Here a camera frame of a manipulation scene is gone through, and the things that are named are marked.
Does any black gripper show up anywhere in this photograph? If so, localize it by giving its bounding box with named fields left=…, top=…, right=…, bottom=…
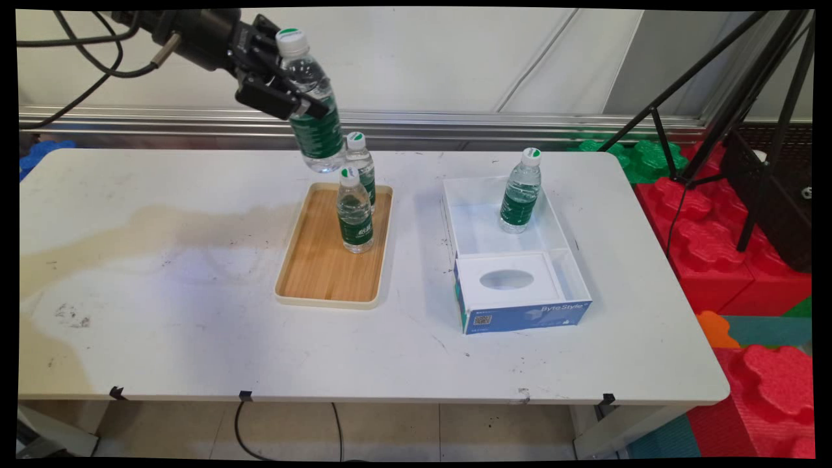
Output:
left=140, top=9, right=330, bottom=122

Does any green label water bottle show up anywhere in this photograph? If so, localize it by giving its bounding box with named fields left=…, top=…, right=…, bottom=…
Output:
left=343, top=131, right=377, bottom=209
left=499, top=148, right=542, bottom=233
left=336, top=166, right=375, bottom=254
left=275, top=27, right=347, bottom=174

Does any bamboo tray with cream rim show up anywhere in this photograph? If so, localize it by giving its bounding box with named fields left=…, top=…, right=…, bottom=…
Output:
left=274, top=182, right=394, bottom=309

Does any blue foam block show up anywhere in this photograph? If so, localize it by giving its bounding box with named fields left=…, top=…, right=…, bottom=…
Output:
left=19, top=138, right=77, bottom=183

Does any white and blue cardboard box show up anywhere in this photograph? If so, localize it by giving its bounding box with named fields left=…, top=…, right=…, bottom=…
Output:
left=443, top=174, right=593, bottom=335

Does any green foam block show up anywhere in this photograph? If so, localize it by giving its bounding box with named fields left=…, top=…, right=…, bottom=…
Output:
left=565, top=133, right=690, bottom=185

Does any white table leg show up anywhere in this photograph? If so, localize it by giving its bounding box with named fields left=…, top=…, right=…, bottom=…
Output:
left=572, top=403, right=683, bottom=459
left=16, top=402, right=108, bottom=457

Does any large red foam block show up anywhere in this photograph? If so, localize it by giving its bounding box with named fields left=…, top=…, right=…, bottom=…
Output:
left=634, top=140, right=813, bottom=316

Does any black tripod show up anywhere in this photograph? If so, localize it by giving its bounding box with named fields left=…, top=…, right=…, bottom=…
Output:
left=598, top=10, right=816, bottom=254

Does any orange foam block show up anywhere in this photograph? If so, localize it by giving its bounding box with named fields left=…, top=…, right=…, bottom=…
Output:
left=695, top=311, right=742, bottom=350

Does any black equipment case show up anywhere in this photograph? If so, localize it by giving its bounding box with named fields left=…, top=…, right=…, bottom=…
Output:
left=720, top=127, right=813, bottom=274

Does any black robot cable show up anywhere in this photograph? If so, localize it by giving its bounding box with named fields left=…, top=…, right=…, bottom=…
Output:
left=16, top=10, right=183, bottom=131

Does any aluminium wall rail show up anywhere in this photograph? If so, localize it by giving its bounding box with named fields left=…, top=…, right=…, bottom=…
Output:
left=18, top=106, right=813, bottom=151

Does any black cable under table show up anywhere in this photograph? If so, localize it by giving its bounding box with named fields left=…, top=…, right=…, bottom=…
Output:
left=234, top=400, right=345, bottom=462

